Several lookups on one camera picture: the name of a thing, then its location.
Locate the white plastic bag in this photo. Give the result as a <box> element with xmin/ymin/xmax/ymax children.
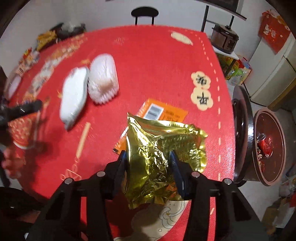
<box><xmin>279</xmin><ymin>176</ymin><xmax>296</xmax><ymax>197</ymax></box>

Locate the black metal rack frame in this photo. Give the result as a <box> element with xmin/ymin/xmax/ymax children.
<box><xmin>201</xmin><ymin>5</ymin><xmax>234</xmax><ymax>33</ymax></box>

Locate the dark window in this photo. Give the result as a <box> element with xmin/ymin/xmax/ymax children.
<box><xmin>203</xmin><ymin>0</ymin><xmax>247</xmax><ymax>20</ymax></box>

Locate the dark brown trash bin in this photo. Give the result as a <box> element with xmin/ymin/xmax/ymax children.
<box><xmin>240</xmin><ymin>108</ymin><xmax>287</xmax><ymax>188</ymax></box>

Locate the yellow snack bag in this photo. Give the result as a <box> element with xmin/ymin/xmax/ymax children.
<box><xmin>37</xmin><ymin>31</ymin><xmax>57</xmax><ymax>50</ymax></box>

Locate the small white table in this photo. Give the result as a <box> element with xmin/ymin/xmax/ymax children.
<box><xmin>213</xmin><ymin>45</ymin><xmax>238</xmax><ymax>58</ymax></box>

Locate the red white snack box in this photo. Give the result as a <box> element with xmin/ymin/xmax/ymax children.
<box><xmin>20</xmin><ymin>47</ymin><xmax>40</xmax><ymax>70</ymax></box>

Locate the gold foil wrapper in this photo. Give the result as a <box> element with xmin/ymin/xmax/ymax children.
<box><xmin>124</xmin><ymin>113</ymin><xmax>208</xmax><ymax>209</ymax></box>

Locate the brown cardboard box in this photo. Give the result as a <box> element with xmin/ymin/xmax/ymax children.
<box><xmin>262</xmin><ymin>197</ymin><xmax>292</xmax><ymax>232</ymax></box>

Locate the red printed tablecloth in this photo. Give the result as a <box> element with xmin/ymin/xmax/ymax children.
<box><xmin>5</xmin><ymin>24</ymin><xmax>236</xmax><ymax>241</ymax></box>

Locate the orange snack packet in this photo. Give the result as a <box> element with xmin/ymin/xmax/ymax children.
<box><xmin>113</xmin><ymin>98</ymin><xmax>188</xmax><ymax>154</ymax></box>

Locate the red paper cup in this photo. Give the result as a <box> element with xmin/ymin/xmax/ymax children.
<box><xmin>8</xmin><ymin>112</ymin><xmax>41</xmax><ymax>150</ymax></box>

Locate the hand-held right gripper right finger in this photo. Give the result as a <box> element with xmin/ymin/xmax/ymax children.
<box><xmin>168</xmin><ymin>151</ymin><xmax>269</xmax><ymax>241</ymax></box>

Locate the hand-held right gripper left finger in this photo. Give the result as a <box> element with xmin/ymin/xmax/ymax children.
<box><xmin>24</xmin><ymin>150</ymin><xmax>129</xmax><ymax>241</ymax></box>

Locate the dark round chair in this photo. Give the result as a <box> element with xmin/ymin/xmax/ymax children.
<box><xmin>231</xmin><ymin>86</ymin><xmax>249</xmax><ymax>188</ymax></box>

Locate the red wall poster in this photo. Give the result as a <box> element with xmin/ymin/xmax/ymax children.
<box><xmin>258</xmin><ymin>10</ymin><xmax>291</xmax><ymax>55</ymax></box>

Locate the brown pressure cooker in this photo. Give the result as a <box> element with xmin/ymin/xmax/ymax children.
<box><xmin>211</xmin><ymin>23</ymin><xmax>239</xmax><ymax>54</ymax></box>

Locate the colourful shopping bag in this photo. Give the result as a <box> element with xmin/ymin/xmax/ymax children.
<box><xmin>217</xmin><ymin>54</ymin><xmax>252</xmax><ymax>86</ymax></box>

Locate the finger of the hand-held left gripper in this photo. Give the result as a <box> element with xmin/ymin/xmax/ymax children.
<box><xmin>7</xmin><ymin>100</ymin><xmax>43</xmax><ymax>117</ymax></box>

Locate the cream refrigerator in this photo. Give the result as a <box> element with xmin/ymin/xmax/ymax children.
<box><xmin>245</xmin><ymin>14</ymin><xmax>296</xmax><ymax>109</ymax></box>

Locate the person's left hand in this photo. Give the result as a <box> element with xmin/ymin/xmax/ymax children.
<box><xmin>2</xmin><ymin>148</ymin><xmax>26</xmax><ymax>179</ymax></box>

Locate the black round stool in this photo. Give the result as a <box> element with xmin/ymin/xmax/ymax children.
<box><xmin>131</xmin><ymin>7</ymin><xmax>159</xmax><ymax>25</ymax></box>

